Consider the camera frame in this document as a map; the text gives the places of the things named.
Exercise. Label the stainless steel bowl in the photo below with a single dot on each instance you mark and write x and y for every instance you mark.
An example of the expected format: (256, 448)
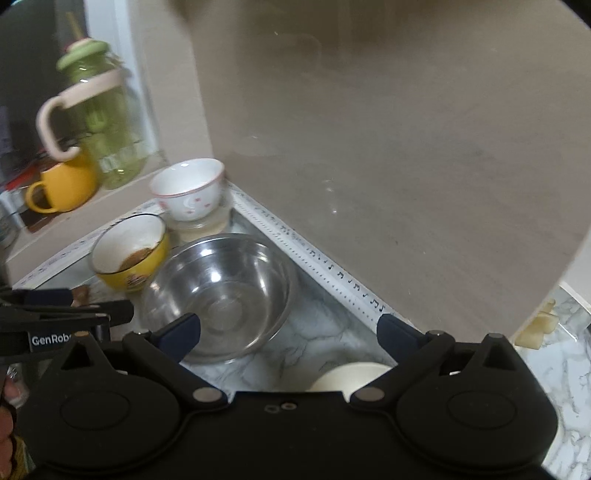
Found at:
(221, 295)

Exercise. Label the person's left hand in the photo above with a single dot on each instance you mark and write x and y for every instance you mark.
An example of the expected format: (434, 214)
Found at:
(10, 394)

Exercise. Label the yellow sponge block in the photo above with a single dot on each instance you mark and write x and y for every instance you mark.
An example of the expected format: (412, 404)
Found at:
(531, 332)

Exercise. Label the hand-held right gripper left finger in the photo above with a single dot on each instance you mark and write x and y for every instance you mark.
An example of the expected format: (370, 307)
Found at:
(178, 334)

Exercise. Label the brown spoon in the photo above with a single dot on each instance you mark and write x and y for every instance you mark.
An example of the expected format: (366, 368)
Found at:
(81, 295)

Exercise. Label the green water bottle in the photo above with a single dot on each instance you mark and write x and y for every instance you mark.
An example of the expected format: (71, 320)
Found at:
(106, 138)

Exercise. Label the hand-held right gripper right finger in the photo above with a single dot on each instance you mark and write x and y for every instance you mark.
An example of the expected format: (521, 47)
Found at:
(399, 334)

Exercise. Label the yellow mug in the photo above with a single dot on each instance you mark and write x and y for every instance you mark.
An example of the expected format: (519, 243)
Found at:
(69, 184)

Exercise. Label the white floral bowl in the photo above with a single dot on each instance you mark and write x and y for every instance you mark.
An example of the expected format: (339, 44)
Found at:
(184, 194)

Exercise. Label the yellow bowl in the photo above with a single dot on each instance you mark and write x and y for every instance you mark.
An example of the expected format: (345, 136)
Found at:
(138, 272)

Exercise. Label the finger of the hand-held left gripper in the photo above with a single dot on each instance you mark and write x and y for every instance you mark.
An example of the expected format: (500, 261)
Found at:
(46, 297)
(92, 311)

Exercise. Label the small translucent bowl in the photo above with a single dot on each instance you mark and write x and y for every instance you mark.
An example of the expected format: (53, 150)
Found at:
(203, 229)

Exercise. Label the cream bowl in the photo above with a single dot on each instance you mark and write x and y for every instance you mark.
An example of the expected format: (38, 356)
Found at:
(351, 376)

